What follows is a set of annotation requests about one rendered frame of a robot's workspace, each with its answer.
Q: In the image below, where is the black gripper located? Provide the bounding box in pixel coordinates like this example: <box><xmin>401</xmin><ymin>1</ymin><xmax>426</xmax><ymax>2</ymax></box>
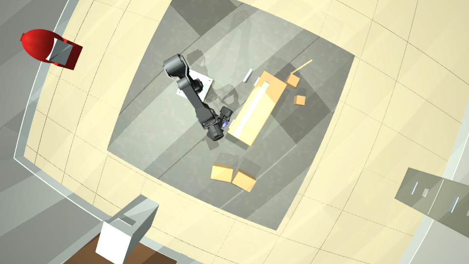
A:
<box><xmin>206</xmin><ymin>106</ymin><xmax>233</xmax><ymax>140</ymax></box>

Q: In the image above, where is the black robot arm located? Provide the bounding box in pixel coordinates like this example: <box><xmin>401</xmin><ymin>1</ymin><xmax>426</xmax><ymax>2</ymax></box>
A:
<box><xmin>163</xmin><ymin>53</ymin><xmax>224</xmax><ymax>141</ymax></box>

